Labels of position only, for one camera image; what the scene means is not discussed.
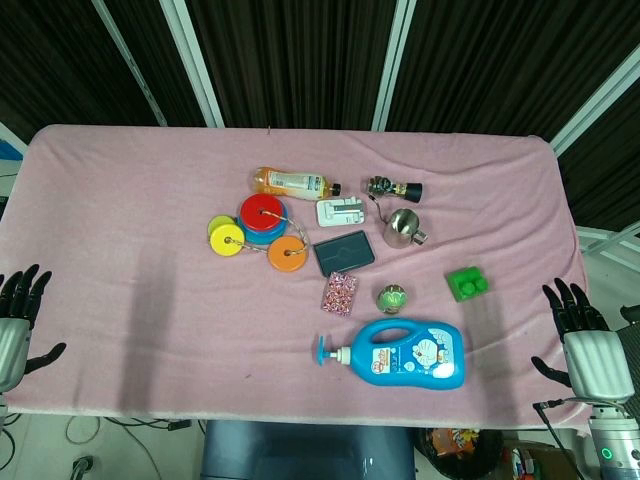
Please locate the pink table cloth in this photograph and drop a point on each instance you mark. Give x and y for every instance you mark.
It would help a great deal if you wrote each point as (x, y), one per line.
(150, 280)

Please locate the white power adapter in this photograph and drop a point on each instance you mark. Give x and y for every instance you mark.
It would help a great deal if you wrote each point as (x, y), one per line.
(341, 212)

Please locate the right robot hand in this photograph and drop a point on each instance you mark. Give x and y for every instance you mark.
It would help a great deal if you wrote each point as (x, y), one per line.
(595, 361)

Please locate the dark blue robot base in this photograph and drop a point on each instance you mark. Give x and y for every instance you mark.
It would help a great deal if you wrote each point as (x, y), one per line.
(307, 450)

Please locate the green toy building block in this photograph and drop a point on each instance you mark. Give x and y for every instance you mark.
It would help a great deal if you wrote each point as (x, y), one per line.
(469, 284)

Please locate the blue toy disc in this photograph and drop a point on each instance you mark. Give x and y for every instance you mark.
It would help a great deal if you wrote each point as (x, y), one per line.
(272, 232)

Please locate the green toy disc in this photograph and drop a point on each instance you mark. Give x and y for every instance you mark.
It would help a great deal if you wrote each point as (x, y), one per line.
(218, 223)

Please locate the orange toy disc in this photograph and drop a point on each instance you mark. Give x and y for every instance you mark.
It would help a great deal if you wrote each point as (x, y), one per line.
(287, 254)

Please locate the stainless steel cup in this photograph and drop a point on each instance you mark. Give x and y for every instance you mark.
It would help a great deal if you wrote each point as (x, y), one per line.
(403, 228)

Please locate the small black bronze gadget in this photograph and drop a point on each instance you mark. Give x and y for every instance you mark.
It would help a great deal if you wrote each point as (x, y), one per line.
(395, 188)

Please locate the black trash bin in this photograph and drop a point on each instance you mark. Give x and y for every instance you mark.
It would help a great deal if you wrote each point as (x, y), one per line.
(465, 452)

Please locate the pink patterned packet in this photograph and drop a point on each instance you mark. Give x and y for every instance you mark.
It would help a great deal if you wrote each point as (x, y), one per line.
(340, 296)

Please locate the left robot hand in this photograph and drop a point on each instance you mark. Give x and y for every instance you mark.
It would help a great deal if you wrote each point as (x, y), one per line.
(11, 345)

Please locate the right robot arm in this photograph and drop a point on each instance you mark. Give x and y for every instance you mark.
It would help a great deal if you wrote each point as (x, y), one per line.
(615, 442)

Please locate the black rectangular case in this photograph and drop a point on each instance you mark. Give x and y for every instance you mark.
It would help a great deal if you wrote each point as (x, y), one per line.
(344, 252)

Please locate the blue pump detergent bottle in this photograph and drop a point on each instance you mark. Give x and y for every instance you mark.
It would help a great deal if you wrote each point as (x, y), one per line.
(410, 355)

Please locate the small green round ball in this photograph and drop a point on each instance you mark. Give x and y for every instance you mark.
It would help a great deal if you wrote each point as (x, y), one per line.
(394, 299)

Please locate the yellow toy disc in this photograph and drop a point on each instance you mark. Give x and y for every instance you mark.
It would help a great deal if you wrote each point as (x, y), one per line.
(227, 241)

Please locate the orange drink bottle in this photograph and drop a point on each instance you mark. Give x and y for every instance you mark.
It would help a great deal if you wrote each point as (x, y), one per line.
(295, 184)

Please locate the red toy disc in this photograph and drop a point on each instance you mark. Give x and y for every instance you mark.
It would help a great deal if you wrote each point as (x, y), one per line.
(262, 212)

